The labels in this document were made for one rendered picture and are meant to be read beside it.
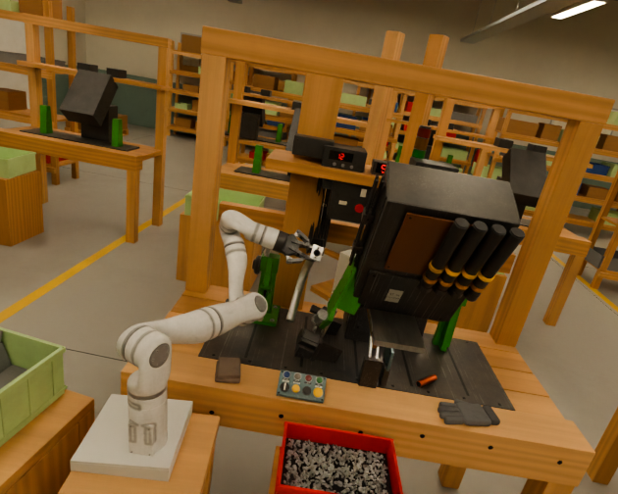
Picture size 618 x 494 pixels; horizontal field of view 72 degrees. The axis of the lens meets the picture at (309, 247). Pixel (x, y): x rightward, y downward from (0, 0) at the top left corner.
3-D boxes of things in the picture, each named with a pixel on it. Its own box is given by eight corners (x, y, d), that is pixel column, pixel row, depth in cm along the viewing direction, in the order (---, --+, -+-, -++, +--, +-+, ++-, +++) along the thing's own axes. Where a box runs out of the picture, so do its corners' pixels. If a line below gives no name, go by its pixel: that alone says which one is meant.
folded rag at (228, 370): (239, 384, 135) (240, 376, 134) (214, 382, 134) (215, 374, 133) (240, 364, 144) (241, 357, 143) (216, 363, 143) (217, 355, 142)
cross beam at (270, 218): (509, 273, 188) (516, 255, 185) (217, 222, 187) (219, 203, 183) (505, 270, 192) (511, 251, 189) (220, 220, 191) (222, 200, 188)
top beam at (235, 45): (605, 124, 156) (616, 99, 153) (200, 52, 155) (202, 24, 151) (592, 123, 164) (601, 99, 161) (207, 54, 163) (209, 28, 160)
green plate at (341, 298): (348, 328, 149) (376, 279, 142) (326, 319, 148) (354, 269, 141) (347, 312, 159) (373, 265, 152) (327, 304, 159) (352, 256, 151)
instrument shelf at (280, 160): (506, 211, 157) (509, 200, 155) (264, 168, 156) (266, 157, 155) (484, 194, 180) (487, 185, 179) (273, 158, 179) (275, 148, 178)
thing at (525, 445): (578, 487, 138) (596, 453, 133) (120, 410, 137) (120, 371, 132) (556, 453, 151) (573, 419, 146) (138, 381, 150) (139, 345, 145)
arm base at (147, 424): (159, 457, 106) (158, 402, 100) (123, 452, 107) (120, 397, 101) (173, 429, 115) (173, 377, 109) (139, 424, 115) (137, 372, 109)
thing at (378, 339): (424, 357, 131) (426, 349, 129) (372, 348, 130) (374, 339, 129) (403, 298, 167) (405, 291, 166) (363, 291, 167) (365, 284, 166)
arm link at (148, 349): (176, 330, 101) (176, 389, 107) (148, 316, 105) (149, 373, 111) (143, 348, 93) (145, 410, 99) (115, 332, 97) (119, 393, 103)
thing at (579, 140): (515, 347, 190) (604, 124, 156) (184, 289, 189) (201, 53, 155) (507, 336, 199) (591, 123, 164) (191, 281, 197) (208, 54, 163)
